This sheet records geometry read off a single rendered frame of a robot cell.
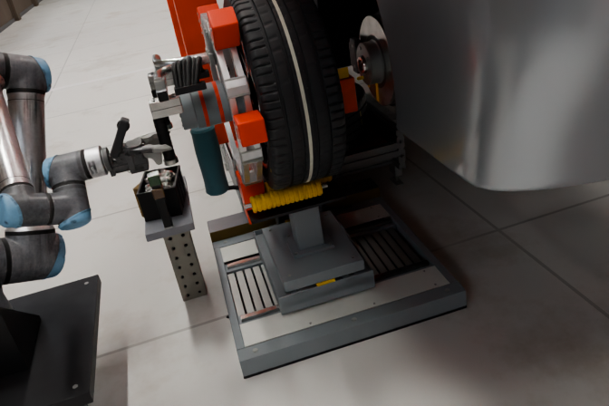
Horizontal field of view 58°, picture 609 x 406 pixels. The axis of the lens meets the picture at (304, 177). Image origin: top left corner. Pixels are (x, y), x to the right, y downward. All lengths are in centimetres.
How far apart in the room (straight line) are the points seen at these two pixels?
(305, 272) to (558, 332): 86
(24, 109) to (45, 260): 49
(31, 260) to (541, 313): 171
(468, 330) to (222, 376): 86
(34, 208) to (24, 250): 37
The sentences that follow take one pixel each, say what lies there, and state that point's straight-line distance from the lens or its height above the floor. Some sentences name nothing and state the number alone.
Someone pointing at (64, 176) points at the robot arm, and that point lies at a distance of 170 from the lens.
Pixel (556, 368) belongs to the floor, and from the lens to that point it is 196.
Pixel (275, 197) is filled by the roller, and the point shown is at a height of 53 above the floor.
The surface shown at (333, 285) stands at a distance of 203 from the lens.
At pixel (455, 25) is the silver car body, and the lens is 123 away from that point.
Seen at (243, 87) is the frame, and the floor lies 96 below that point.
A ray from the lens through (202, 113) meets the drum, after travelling 179.
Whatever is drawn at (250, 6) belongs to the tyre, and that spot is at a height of 115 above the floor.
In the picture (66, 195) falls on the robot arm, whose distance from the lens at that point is 167.
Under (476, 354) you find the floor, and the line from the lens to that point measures 197.
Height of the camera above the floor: 138
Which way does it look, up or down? 26 degrees down
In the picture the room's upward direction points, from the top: 10 degrees counter-clockwise
